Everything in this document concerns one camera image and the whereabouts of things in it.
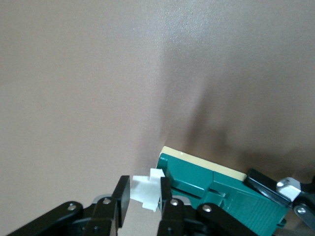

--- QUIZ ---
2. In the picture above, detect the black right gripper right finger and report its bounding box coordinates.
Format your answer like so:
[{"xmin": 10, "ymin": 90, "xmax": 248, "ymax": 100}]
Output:
[{"xmin": 157, "ymin": 176, "xmax": 256, "ymax": 236}]

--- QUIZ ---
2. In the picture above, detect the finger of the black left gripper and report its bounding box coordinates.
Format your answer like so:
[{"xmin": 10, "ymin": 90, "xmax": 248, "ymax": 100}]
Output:
[{"xmin": 246, "ymin": 168, "xmax": 315, "ymax": 229}]

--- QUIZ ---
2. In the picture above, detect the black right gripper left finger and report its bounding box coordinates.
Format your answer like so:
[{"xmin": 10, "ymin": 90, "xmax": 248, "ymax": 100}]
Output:
[{"xmin": 4, "ymin": 175, "xmax": 131, "ymax": 236}]

